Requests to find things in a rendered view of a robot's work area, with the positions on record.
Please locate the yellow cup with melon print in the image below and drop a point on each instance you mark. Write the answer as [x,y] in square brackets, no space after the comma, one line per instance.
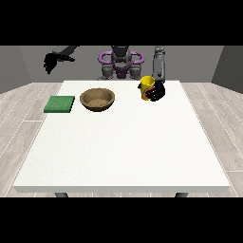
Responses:
[145,86]

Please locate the brown wooden bowl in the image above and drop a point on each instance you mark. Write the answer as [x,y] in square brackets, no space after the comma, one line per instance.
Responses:
[97,99]

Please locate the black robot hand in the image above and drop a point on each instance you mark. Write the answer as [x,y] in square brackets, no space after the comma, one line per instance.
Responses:
[50,61]
[157,91]

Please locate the green square pad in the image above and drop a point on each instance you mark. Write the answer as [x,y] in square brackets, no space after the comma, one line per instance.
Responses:
[59,104]

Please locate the grey robot trunk purple rings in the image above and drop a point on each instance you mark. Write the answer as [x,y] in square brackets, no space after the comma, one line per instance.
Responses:
[120,63]

